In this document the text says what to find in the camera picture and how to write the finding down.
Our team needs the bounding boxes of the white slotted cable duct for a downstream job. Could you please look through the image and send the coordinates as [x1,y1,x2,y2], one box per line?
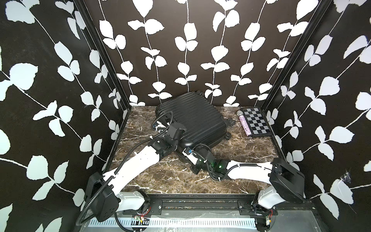
[87,217,258,229]

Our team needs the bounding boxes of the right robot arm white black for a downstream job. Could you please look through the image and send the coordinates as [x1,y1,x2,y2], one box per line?
[183,148,305,209]

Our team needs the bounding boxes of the black white checkered board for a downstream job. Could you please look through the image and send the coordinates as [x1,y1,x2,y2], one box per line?
[241,107,272,138]

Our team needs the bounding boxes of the purple glitter tube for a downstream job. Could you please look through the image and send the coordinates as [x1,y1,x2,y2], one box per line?
[236,110,252,138]

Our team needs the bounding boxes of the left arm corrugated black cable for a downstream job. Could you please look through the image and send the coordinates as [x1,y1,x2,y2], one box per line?
[75,139,163,225]

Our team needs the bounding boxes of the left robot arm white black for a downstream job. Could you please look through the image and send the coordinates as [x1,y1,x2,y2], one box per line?
[76,135,179,225]

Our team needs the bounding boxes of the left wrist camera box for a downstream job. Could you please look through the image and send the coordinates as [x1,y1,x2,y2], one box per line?
[167,122,187,140]

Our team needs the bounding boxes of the black ribbed hard-shell suitcase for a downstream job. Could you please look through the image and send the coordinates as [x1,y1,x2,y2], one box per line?
[155,91,236,163]

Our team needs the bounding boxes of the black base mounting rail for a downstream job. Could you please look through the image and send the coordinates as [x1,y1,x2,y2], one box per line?
[83,193,317,217]

